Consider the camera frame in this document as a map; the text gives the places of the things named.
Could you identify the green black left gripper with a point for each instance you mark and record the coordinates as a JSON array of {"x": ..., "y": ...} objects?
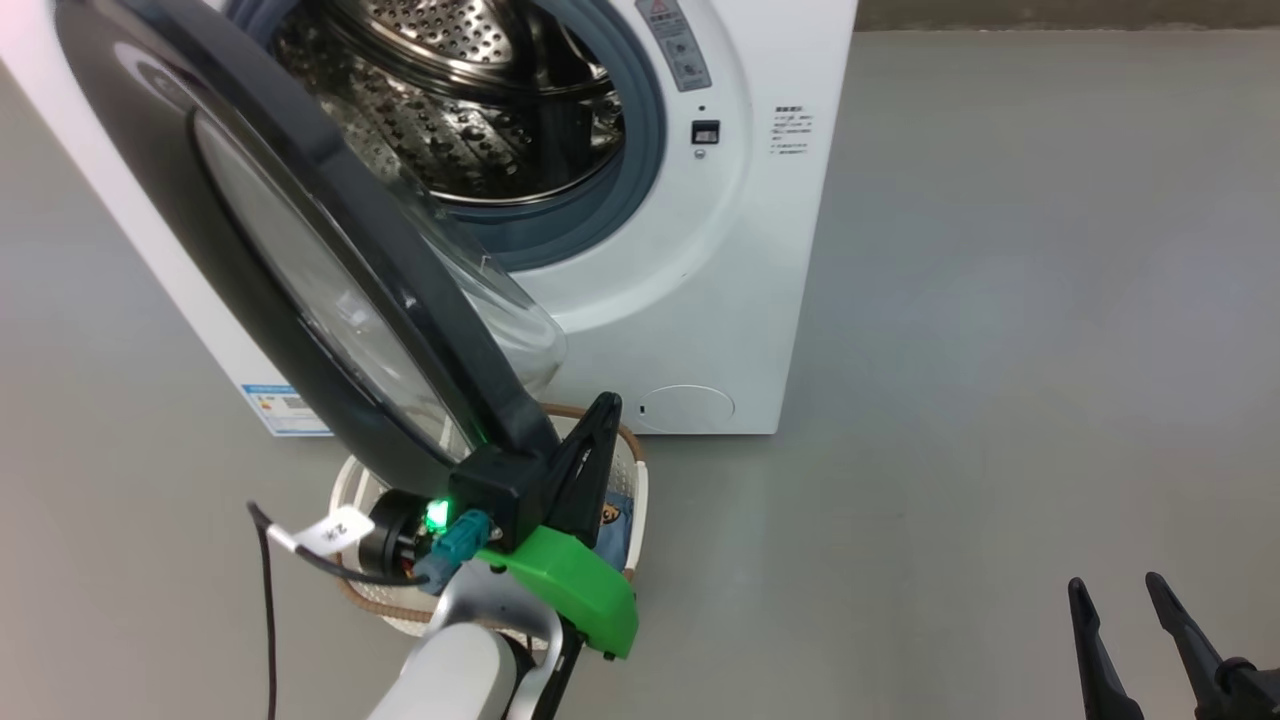
[{"x": 580, "y": 590}]

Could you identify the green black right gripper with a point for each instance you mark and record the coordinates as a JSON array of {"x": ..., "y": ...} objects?
[{"x": 1250, "y": 695}]

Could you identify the blue patterned garment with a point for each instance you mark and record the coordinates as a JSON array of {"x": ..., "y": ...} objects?
[{"x": 612, "y": 530}]

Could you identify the black round glass washer door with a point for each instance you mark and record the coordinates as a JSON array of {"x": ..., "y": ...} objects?
[{"x": 180, "y": 230}]

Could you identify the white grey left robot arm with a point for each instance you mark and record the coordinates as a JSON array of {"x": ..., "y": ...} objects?
[{"x": 450, "y": 670}]

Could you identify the white front-load washing machine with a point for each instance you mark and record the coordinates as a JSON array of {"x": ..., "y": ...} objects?
[{"x": 730, "y": 300}]

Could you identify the grey rubber door gasket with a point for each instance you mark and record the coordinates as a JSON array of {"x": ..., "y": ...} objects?
[{"x": 645, "y": 150}]

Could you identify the black door latch socket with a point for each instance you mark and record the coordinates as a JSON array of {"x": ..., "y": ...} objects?
[{"x": 705, "y": 133}]

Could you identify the cream perforated laundry basket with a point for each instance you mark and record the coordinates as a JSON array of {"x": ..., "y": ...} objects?
[{"x": 635, "y": 500}]

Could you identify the round white filter cover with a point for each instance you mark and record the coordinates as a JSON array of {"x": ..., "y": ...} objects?
[{"x": 685, "y": 408}]

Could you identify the blue energy label sticker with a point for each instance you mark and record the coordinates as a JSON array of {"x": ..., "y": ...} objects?
[{"x": 285, "y": 412}]

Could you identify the small printed text sticker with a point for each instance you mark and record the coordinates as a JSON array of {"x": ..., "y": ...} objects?
[{"x": 790, "y": 130}]

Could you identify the grey warning sticker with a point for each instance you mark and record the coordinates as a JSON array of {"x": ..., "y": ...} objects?
[{"x": 675, "y": 45}]

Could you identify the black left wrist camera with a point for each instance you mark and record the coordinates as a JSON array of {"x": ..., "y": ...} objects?
[{"x": 395, "y": 535}]

